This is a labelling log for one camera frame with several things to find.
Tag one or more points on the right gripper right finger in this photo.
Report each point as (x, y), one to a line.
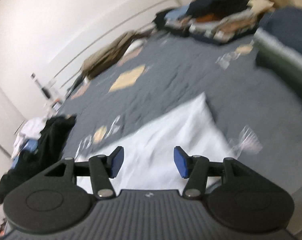
(193, 168)

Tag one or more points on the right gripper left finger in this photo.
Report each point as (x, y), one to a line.
(103, 168)

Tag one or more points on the white t-shirt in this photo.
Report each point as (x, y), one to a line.
(149, 152)

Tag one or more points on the black clothes pile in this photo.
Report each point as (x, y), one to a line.
(48, 151)

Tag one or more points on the stack of folded clothes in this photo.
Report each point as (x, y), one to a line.
(213, 21)

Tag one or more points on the light grey hoodie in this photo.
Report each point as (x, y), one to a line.
(30, 130)

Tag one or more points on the grey quilted bedspread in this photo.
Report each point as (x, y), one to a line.
(257, 113)

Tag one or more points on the white bed headboard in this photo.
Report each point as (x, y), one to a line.
(62, 71)

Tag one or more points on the folded brown blanket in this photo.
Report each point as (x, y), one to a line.
(110, 54)

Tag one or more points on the navy folded duvet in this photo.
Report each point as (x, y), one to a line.
(279, 41)

